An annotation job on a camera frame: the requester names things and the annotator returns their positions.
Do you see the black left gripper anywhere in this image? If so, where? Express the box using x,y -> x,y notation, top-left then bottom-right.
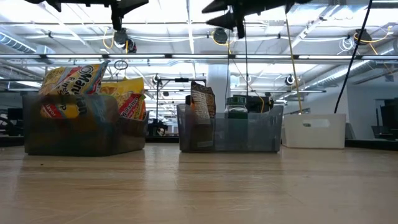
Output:
111,0 -> 149,31

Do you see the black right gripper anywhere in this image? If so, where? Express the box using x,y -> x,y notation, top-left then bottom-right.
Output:
201,0 -> 295,40

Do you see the yellow pink ramen packet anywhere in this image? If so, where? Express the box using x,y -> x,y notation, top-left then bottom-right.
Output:
99,77 -> 147,121

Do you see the brown pouch white label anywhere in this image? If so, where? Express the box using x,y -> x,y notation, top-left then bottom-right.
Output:
190,81 -> 217,149

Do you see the yellow Maruchan ramen packet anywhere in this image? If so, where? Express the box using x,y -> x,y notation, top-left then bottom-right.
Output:
39,61 -> 110,121

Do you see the green label oregano jar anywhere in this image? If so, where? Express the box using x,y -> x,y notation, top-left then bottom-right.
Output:
224,95 -> 249,150

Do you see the white square pillar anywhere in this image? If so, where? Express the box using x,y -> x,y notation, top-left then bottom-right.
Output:
206,63 -> 231,114

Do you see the black background monitor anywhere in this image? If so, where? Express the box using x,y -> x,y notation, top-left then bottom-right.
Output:
247,95 -> 271,113

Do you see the grey translucent plastic bin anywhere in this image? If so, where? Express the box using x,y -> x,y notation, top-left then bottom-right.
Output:
22,93 -> 149,157
176,103 -> 284,153

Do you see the white plastic bin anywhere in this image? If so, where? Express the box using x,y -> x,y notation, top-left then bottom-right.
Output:
281,113 -> 347,149

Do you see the black background desk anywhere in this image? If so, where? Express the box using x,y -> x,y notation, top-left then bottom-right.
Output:
371,98 -> 398,141

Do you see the black ceiling cable reel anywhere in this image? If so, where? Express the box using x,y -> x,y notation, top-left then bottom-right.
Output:
354,28 -> 373,46
113,27 -> 137,54
213,27 -> 229,45

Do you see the thin black hanging cable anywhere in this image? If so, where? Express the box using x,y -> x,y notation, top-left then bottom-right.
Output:
224,29 -> 233,119
243,37 -> 249,96

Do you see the black background frame stand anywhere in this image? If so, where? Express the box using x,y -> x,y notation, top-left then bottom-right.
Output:
155,77 -> 208,134

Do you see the yellow coiled reel cable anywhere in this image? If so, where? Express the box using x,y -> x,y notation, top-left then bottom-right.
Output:
211,30 -> 266,113

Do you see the grey ceiling air duct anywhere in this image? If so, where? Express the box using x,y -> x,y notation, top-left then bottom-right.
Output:
0,30 -> 56,65

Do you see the white coiled ceiling cable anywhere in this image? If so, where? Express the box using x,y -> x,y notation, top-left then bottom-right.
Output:
338,37 -> 354,55

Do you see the silver ribbed air duct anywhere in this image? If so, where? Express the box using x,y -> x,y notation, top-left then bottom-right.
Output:
303,40 -> 398,91

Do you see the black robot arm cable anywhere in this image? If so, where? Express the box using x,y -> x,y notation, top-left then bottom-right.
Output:
334,0 -> 374,114

